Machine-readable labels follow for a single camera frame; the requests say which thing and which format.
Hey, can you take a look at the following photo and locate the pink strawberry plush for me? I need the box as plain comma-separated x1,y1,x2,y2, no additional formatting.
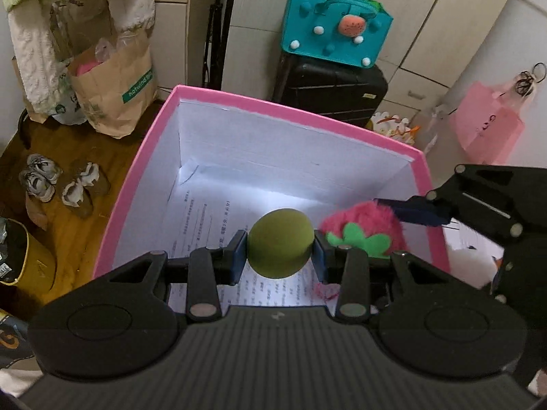
319,201,407,258

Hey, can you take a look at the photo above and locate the olive green foam ball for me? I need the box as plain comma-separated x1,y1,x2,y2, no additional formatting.
248,208,314,279

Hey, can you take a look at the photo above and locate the pink cardboard box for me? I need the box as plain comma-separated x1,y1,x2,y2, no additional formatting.
95,86,432,276

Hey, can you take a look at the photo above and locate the printed paper sheet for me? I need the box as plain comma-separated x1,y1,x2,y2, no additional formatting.
164,195,338,309

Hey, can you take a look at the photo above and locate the pink paper bag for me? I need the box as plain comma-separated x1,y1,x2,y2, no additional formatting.
449,81,530,165

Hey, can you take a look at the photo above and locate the colourful gift bag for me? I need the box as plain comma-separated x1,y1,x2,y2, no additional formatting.
371,112,420,146

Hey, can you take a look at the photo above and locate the black suitcase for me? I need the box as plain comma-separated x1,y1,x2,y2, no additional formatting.
272,53,388,128

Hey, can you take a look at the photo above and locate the brown slipper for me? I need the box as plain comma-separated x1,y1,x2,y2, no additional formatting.
59,160,110,219

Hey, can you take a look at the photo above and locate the grey shoe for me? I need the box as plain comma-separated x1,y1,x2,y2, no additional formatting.
18,154,63,203

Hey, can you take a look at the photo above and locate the white wardrobe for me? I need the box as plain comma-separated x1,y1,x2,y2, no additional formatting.
222,0,508,112

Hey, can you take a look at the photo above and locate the brown paper bag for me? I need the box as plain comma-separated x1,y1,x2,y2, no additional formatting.
68,29,158,139

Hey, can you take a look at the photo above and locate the teal felt handbag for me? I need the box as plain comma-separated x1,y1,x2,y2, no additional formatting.
280,0,393,69

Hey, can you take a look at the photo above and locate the cream knitted cardigan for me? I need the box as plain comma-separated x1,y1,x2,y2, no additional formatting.
2,0,155,116

